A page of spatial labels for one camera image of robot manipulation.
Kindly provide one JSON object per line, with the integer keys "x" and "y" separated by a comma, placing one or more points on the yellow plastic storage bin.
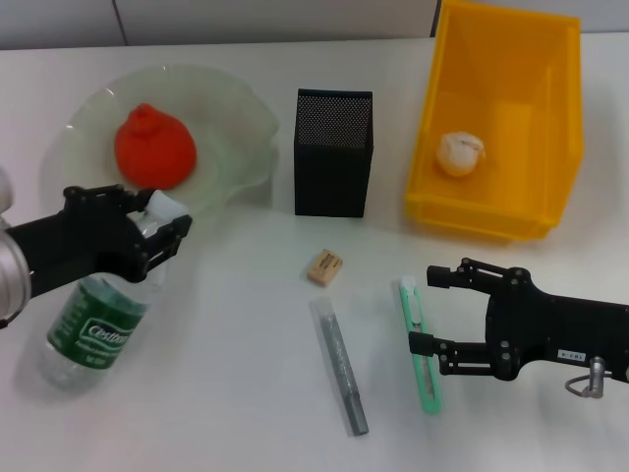
{"x": 501, "y": 206}

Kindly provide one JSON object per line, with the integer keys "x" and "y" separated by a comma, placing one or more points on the black mesh pen holder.
{"x": 331, "y": 172}

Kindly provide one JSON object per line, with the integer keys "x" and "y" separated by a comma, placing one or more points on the mint green utility knife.
{"x": 410, "y": 310}

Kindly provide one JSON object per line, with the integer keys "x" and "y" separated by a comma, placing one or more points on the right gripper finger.
{"x": 467, "y": 276}
{"x": 457, "y": 359}

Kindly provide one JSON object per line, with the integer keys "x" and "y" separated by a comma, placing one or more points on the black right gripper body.
{"x": 540, "y": 329}

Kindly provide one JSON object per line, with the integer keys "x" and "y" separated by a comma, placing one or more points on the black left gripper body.
{"x": 88, "y": 241}

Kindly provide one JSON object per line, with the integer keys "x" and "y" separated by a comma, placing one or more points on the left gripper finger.
{"x": 167, "y": 243}
{"x": 140, "y": 200}

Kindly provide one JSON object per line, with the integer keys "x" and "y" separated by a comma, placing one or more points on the clear green-label water bottle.
{"x": 93, "y": 334}

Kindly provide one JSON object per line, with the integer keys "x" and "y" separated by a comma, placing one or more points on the tan eraser block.
{"x": 322, "y": 267}

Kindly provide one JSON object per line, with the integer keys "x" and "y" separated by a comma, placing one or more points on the pale green glass plate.
{"x": 226, "y": 128}

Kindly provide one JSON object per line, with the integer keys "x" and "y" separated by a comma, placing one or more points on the orange fruit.
{"x": 154, "y": 152}

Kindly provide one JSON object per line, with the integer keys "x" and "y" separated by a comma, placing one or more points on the grey pen with clear cap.
{"x": 339, "y": 359}

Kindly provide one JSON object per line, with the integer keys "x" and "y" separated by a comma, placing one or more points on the white paper ball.
{"x": 459, "y": 153}

